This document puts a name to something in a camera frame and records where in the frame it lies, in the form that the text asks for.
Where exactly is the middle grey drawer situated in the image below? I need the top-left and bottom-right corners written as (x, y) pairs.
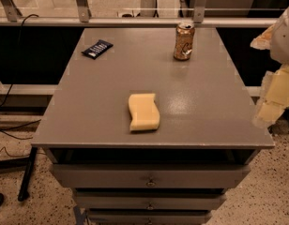
top-left (73, 190), bottom-right (226, 210)

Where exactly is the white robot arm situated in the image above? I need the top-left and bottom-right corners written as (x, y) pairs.
top-left (251, 7), bottom-right (289, 128)

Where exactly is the yellow sponge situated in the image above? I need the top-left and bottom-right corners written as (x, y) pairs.
top-left (129, 94), bottom-right (160, 131)

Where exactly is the metal frame rail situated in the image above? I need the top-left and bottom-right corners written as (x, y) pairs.
top-left (0, 16), bottom-right (279, 29)

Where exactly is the black floor stand leg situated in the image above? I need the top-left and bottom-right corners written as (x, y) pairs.
top-left (18, 147), bottom-right (38, 202)

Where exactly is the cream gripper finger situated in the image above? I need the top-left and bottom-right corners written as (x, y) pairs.
top-left (252, 99), bottom-right (284, 128)
top-left (265, 64), bottom-right (289, 108)

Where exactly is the grey drawer cabinet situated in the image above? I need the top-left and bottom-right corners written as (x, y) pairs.
top-left (32, 28), bottom-right (274, 225)

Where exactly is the bottom grey drawer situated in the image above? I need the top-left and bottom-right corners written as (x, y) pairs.
top-left (88, 210), bottom-right (211, 225)

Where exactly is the black cable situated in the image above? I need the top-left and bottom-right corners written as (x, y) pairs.
top-left (0, 13), bottom-right (42, 158)

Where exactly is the grey drawer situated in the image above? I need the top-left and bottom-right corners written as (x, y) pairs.
top-left (51, 164), bottom-right (251, 188)
top-left (73, 190), bottom-right (226, 210)
top-left (88, 210), bottom-right (211, 225)

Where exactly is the gold soda can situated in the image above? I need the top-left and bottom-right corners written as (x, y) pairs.
top-left (174, 22), bottom-right (195, 61)

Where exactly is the top grey drawer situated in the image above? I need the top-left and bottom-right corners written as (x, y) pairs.
top-left (51, 164), bottom-right (251, 188)

